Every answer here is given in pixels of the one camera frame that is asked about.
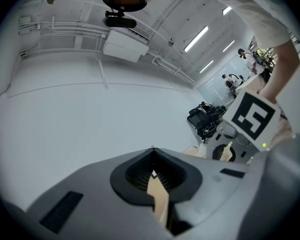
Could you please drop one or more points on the black office chair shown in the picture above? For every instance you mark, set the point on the black office chair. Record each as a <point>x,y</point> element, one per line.
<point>202,120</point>

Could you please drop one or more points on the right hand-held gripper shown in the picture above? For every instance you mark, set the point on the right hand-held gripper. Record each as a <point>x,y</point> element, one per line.
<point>252,116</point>

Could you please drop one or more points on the person's white printed shirt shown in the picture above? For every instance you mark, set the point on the person's white printed shirt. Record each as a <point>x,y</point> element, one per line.
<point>252,9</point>

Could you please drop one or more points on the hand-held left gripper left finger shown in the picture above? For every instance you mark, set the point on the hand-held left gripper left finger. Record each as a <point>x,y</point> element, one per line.
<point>90,199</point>

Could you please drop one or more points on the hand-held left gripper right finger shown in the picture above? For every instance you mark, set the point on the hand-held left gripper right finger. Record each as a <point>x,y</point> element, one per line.
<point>227,199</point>

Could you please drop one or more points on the white ceiling pipes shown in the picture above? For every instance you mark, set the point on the white ceiling pipes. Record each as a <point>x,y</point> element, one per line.
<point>65,30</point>

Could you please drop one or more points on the light wooden table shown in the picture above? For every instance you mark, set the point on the light wooden table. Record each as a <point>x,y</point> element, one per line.
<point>158,199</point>

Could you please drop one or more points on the long ceiling light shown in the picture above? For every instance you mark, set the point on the long ceiling light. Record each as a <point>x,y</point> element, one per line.
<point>196,39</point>
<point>228,46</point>
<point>206,66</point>
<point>226,10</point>

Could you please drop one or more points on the black head camera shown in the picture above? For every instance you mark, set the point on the black head camera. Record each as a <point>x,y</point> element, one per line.
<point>120,21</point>

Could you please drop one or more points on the person's right forearm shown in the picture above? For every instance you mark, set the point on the person's right forearm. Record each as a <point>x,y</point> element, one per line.
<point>280,71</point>

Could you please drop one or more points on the white air conditioning unit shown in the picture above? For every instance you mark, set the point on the white air conditioning unit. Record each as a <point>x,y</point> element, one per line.
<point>125,46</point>

